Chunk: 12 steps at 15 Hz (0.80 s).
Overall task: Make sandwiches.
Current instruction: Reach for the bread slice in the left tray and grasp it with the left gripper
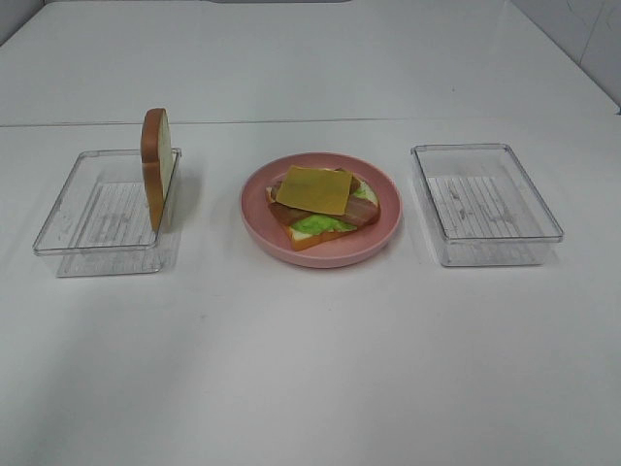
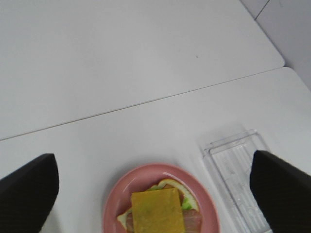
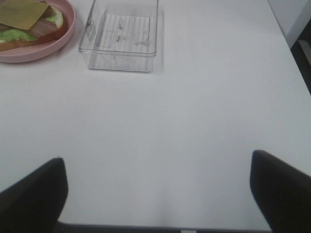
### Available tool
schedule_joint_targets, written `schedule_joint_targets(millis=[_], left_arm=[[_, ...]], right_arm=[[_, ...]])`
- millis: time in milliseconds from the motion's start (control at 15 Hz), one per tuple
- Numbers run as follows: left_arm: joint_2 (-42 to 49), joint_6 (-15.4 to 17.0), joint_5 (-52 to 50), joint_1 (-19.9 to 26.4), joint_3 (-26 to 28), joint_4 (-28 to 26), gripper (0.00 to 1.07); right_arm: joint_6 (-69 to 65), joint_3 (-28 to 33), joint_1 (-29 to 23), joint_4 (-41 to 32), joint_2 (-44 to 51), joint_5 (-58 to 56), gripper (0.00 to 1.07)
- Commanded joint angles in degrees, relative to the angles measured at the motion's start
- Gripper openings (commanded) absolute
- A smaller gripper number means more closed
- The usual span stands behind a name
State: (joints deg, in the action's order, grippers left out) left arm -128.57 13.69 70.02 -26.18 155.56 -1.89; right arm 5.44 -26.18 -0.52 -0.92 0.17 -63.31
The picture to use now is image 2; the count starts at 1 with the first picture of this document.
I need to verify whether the clear right plastic tray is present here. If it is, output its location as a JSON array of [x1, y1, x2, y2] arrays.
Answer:
[[201, 129, 272, 233]]

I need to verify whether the yellow cheese slice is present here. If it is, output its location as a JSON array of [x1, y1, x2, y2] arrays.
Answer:
[[131, 188, 185, 233]]

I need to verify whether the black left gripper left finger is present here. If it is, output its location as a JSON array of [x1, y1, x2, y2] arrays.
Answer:
[[0, 153, 59, 233]]

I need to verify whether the green lettuce leaf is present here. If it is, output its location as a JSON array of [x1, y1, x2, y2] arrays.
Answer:
[[147, 181, 199, 211]]

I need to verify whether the bacon strip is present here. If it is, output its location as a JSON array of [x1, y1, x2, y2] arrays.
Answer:
[[125, 189, 203, 233]]

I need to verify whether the bread slice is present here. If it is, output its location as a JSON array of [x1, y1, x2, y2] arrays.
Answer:
[[117, 178, 202, 233]]

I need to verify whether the pink round plate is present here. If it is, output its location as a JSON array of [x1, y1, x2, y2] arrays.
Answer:
[[103, 163, 221, 233]]

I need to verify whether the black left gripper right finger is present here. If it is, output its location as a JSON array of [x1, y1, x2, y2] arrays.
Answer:
[[250, 150, 311, 233]]

